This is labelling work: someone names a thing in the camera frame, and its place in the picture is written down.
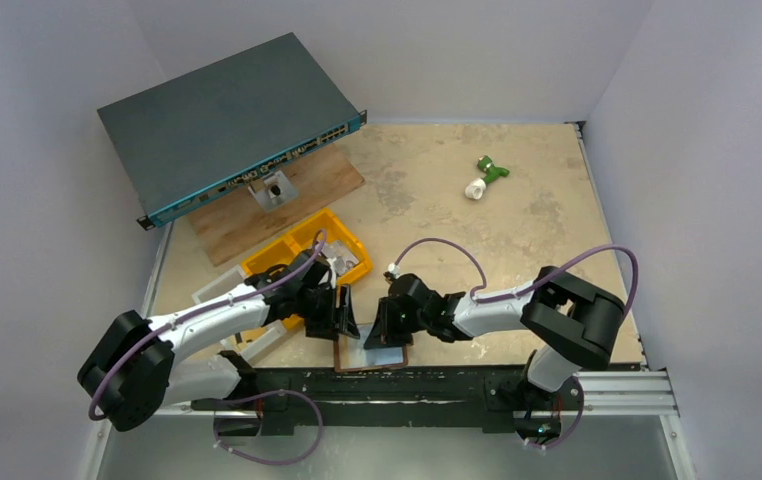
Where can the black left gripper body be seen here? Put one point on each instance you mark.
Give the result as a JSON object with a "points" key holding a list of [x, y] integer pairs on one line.
{"points": [[326, 312]]}

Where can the grey network switch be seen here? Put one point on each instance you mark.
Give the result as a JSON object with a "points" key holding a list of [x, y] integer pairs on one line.
{"points": [[195, 138]]}

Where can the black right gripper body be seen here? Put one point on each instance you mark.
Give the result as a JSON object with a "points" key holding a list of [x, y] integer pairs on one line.
{"points": [[393, 312]]}

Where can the plywood board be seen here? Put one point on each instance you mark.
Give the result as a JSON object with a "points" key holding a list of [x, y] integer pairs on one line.
{"points": [[237, 222]]}

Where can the grey metal bracket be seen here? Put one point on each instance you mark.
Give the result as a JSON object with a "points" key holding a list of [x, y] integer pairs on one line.
{"points": [[273, 191]]}

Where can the brown leather card holder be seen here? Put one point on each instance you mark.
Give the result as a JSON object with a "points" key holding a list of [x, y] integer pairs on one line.
{"points": [[351, 356]]}

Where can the top silver magnetic stripe card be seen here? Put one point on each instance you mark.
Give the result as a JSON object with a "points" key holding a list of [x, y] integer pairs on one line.
{"points": [[340, 257]]}

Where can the white bin with gold cards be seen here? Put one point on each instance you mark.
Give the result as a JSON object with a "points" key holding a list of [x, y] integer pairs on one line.
{"points": [[253, 345]]}

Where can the yellow bin with silver cards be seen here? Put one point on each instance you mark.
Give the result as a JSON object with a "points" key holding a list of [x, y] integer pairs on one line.
{"points": [[304, 232]]}

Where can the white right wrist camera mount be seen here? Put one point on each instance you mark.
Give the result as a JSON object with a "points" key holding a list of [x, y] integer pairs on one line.
{"points": [[392, 273]]}

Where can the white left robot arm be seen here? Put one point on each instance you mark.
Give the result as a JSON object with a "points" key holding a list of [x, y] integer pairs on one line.
{"points": [[142, 364]]}

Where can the black metal base rail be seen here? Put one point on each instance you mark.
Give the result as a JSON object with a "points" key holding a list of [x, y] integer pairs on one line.
{"points": [[489, 398]]}

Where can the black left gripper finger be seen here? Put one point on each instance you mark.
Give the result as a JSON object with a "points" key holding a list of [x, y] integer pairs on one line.
{"points": [[344, 320], [319, 322]]}

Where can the green and white plastic fitting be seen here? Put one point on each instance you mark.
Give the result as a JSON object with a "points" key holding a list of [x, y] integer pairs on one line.
{"points": [[490, 173]]}

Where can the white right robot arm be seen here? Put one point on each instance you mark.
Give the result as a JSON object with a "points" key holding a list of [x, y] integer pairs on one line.
{"points": [[577, 321]]}

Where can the yellow bin with black cards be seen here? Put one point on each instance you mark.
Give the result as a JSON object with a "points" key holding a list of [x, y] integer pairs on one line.
{"points": [[282, 250]]}

